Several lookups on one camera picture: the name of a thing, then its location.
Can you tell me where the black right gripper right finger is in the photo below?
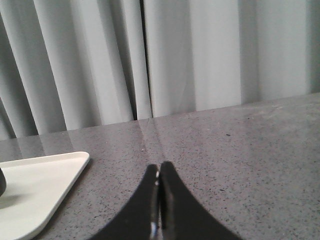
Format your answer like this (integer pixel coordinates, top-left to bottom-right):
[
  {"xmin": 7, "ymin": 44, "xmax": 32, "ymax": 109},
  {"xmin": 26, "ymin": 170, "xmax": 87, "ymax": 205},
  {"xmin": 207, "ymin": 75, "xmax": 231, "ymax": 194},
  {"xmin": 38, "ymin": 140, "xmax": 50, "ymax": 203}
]
[{"xmin": 159, "ymin": 161, "xmax": 240, "ymax": 240}]

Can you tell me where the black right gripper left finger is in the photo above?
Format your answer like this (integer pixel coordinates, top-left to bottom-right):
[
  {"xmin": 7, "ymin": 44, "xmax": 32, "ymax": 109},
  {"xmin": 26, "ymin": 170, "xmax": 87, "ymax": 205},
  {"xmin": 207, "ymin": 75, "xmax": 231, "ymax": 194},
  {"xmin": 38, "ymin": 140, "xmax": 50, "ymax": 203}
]
[{"xmin": 91, "ymin": 164, "xmax": 160, "ymax": 240}]

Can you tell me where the white smiley mug black handle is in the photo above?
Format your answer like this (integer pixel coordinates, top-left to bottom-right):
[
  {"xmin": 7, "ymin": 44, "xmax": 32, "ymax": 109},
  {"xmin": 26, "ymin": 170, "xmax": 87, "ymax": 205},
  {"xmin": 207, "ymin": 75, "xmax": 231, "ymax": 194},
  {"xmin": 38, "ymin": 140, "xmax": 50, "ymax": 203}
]
[{"xmin": 0, "ymin": 168, "xmax": 7, "ymax": 196}]

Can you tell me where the cream rectangular tray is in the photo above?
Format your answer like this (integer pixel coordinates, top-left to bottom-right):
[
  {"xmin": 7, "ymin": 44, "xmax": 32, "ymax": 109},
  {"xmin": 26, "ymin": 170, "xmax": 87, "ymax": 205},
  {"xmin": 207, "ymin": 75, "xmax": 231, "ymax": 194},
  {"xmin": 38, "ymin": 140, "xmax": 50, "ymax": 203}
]
[{"xmin": 0, "ymin": 151, "xmax": 90, "ymax": 240}]

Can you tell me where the grey pleated curtain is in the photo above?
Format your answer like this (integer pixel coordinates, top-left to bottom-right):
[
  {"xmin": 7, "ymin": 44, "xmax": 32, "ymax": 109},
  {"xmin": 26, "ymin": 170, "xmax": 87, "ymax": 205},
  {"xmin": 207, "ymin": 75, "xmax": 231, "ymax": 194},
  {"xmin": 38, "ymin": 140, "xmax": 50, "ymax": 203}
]
[{"xmin": 0, "ymin": 0, "xmax": 320, "ymax": 140}]

